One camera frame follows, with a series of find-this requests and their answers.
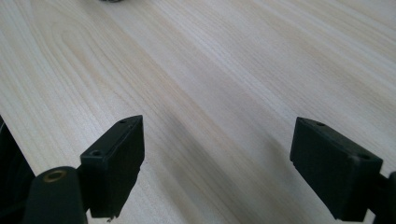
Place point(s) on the small dark grey object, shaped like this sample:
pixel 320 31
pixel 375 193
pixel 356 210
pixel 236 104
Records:
pixel 111 1

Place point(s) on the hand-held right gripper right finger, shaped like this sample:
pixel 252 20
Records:
pixel 333 174

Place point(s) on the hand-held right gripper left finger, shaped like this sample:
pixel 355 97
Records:
pixel 113 168

